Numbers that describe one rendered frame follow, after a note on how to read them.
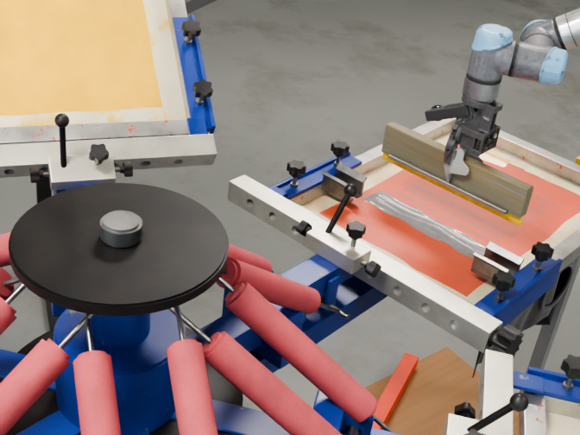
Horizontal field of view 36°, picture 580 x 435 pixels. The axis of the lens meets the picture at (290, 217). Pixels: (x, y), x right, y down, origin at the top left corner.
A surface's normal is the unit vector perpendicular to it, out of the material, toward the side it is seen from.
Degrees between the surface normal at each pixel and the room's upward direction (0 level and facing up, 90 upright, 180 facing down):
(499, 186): 90
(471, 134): 90
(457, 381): 0
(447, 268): 0
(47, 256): 0
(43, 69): 32
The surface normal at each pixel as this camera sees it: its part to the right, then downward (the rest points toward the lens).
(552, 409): -0.21, 0.51
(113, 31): 0.25, -0.42
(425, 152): -0.67, 0.34
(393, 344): 0.11, -0.84
